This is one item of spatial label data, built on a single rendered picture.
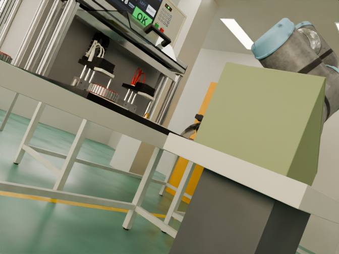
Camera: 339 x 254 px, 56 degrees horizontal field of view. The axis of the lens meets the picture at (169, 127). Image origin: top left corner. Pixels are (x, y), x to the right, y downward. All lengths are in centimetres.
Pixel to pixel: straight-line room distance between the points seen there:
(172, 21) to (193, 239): 109
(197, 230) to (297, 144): 26
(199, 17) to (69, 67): 448
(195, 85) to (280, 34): 727
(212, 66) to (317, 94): 742
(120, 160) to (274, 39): 479
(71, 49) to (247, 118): 90
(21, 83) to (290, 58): 61
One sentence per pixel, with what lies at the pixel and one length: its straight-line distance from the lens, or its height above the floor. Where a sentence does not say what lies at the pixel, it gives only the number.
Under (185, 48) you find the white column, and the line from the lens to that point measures 552.
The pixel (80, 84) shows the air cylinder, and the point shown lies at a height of 80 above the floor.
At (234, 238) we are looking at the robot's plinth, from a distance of 65.
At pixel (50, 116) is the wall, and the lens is 842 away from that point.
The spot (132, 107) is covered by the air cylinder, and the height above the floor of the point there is 81.
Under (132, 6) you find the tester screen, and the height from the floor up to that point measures 118.
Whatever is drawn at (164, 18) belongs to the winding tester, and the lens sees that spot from 152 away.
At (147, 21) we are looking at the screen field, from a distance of 146.
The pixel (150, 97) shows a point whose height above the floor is 88.
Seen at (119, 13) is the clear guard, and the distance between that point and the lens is 115.
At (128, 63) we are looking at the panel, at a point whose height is 100.
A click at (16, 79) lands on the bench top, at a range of 77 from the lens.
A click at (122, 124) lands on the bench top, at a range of 94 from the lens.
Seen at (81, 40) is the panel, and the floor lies 98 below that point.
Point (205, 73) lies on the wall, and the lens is 805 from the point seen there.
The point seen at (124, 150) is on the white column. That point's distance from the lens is 545.
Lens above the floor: 72
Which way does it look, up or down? 3 degrees up
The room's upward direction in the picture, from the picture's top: 23 degrees clockwise
